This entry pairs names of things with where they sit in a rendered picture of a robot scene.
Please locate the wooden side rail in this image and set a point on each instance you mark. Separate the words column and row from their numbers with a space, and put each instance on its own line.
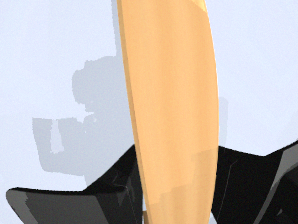
column 171, row 79

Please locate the wooden post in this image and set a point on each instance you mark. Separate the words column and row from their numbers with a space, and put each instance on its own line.
column 145, row 217

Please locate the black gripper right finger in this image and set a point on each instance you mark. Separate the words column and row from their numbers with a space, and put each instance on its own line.
column 246, row 183

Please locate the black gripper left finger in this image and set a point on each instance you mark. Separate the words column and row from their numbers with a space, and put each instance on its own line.
column 114, row 198

